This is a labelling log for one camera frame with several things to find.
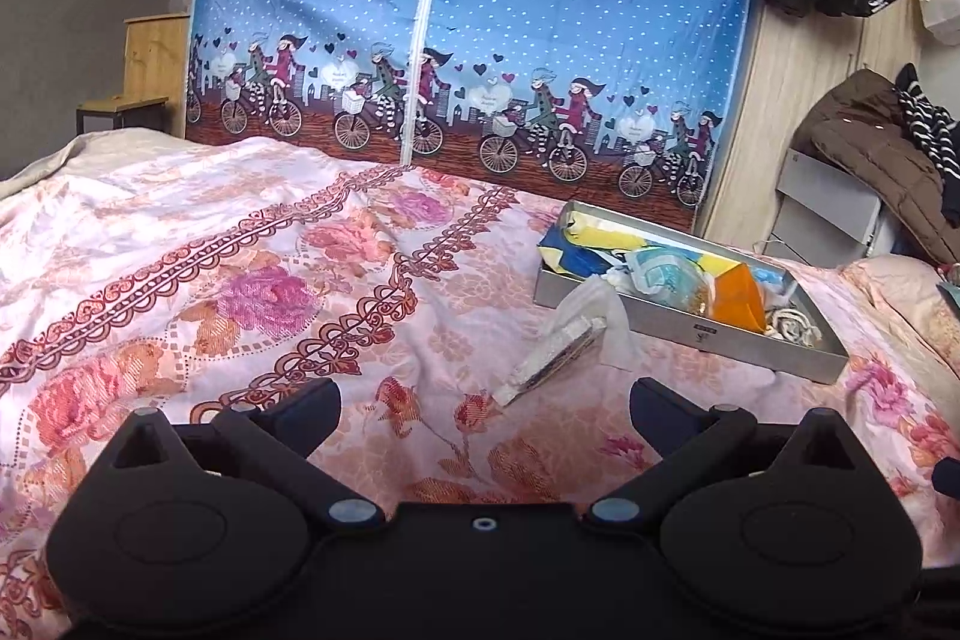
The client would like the orange soft object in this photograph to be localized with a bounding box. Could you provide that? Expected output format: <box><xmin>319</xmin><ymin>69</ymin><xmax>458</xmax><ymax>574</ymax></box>
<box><xmin>709</xmin><ymin>263</ymin><xmax>766</xmax><ymax>334</ymax></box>

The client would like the teal white plastic package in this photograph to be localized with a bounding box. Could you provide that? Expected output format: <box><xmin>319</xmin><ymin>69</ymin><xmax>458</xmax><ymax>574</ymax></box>
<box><xmin>625</xmin><ymin>247</ymin><xmax>715</xmax><ymax>316</ymax></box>

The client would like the grey shallow tray box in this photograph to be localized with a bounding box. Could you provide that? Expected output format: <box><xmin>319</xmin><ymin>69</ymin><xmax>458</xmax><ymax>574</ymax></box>
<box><xmin>534</xmin><ymin>201</ymin><xmax>850</xmax><ymax>385</ymax></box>

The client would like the blue grey pillow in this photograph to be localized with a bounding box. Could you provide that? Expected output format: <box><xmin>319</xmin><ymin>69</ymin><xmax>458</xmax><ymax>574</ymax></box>
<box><xmin>937</xmin><ymin>280</ymin><xmax>960</xmax><ymax>318</ymax></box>

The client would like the blue yellow cloth in tray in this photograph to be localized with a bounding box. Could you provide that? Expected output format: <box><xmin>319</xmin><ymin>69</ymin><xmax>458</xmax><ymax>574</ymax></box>
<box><xmin>536</xmin><ymin>211</ymin><xmax>790</xmax><ymax>312</ymax></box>

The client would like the floral pink bed quilt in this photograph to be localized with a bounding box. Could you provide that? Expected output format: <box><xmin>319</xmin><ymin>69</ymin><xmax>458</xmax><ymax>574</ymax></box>
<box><xmin>2</xmin><ymin>130</ymin><xmax>958</xmax><ymax>638</ymax></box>

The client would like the grey plastic drawer unit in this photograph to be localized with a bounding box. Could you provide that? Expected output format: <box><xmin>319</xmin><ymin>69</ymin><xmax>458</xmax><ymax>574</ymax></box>
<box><xmin>763</xmin><ymin>151</ymin><xmax>900</xmax><ymax>268</ymax></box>

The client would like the striped navy white garment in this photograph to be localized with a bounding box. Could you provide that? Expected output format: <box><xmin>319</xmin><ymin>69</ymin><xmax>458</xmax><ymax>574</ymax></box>
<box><xmin>895</xmin><ymin>63</ymin><xmax>960</xmax><ymax>229</ymax></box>

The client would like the brown padded jacket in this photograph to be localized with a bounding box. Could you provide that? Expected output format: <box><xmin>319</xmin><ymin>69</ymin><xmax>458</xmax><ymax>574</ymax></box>
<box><xmin>791</xmin><ymin>69</ymin><xmax>958</xmax><ymax>264</ymax></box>

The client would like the wooden wardrobe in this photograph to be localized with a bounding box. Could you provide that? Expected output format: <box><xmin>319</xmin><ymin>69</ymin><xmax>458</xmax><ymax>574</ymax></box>
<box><xmin>695</xmin><ymin>0</ymin><xmax>924</xmax><ymax>250</ymax></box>

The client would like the small wooden side table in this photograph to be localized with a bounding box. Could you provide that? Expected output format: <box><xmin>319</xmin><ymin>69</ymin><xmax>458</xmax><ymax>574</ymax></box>
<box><xmin>75</xmin><ymin>13</ymin><xmax>190</xmax><ymax>139</ymax></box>

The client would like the blue bicycle print wardrobe cover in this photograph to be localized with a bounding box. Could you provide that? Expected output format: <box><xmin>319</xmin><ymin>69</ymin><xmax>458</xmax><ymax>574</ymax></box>
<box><xmin>185</xmin><ymin>0</ymin><xmax>750</xmax><ymax>230</ymax></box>

